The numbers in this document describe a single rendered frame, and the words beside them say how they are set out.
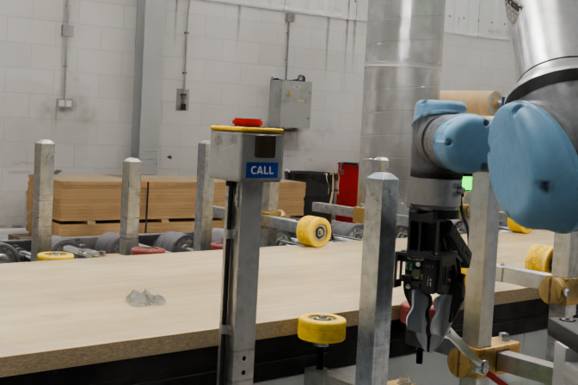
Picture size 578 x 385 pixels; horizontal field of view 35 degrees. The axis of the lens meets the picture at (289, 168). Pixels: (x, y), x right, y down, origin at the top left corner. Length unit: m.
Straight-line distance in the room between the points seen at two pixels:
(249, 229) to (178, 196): 6.74
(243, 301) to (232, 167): 0.18
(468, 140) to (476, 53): 10.82
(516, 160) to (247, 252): 0.47
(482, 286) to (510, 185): 0.71
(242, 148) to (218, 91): 8.44
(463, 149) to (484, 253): 0.41
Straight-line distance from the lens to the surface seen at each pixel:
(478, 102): 8.83
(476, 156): 1.19
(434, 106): 1.30
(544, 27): 0.92
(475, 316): 1.58
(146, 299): 1.63
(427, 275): 1.30
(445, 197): 1.31
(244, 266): 1.20
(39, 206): 2.26
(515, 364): 1.60
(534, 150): 0.82
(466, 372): 1.58
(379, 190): 1.36
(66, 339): 1.39
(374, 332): 1.39
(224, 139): 1.19
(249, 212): 1.20
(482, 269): 1.56
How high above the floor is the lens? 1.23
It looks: 3 degrees down
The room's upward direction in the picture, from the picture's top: 3 degrees clockwise
